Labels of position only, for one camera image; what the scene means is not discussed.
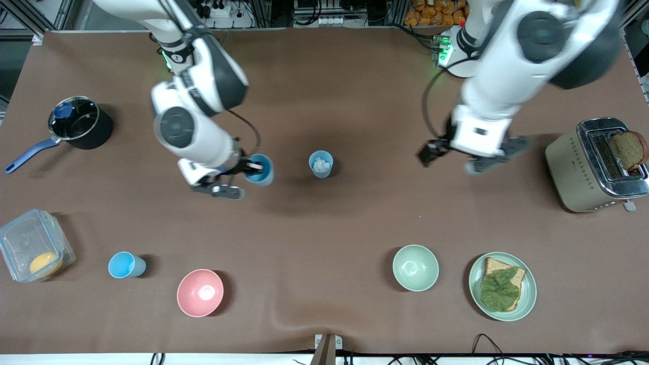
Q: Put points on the orange round food item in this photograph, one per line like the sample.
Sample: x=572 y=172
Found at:
x=44 y=263

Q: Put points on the pale green plate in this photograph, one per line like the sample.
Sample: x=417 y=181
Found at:
x=530 y=294

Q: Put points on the light blue cup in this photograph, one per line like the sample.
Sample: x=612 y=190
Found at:
x=267 y=177
x=124 y=265

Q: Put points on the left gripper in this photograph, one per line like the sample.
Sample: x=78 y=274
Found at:
x=437 y=148

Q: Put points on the beige and chrome toaster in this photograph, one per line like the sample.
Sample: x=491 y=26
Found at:
x=568 y=172

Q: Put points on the aluminium frame profile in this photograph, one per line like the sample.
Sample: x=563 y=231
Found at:
x=636 y=15
x=35 y=17

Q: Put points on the orange snack bags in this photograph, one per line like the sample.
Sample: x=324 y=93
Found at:
x=436 y=12

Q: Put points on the metal table bracket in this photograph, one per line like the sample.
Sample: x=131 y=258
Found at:
x=327 y=347

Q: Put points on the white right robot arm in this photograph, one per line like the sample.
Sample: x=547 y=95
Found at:
x=177 y=126

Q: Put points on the dark toast slice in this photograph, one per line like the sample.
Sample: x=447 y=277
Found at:
x=628 y=149

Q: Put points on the glass lid with blue knob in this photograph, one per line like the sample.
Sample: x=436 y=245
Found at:
x=63 y=110

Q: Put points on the pale green bowl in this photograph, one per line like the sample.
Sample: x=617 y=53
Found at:
x=416 y=267

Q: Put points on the pink bowl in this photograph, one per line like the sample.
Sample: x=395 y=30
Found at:
x=200 y=293

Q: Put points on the white power strip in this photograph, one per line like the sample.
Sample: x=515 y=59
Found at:
x=218 y=10

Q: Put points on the brown bread slice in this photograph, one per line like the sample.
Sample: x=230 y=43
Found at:
x=494 y=264

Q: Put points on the brown table cover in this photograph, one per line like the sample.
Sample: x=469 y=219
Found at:
x=324 y=228

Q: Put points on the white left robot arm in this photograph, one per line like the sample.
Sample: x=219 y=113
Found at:
x=507 y=76

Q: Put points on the clear plastic food container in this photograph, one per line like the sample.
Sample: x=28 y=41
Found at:
x=23 y=238

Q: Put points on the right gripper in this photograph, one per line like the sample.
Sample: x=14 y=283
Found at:
x=243 y=166

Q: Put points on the blue cup with white filling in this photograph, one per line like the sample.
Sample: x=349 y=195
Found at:
x=320 y=174

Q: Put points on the green lettuce leaf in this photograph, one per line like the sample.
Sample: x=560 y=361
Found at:
x=499 y=291

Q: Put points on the white crumpled filling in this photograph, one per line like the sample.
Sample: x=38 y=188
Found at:
x=321 y=164

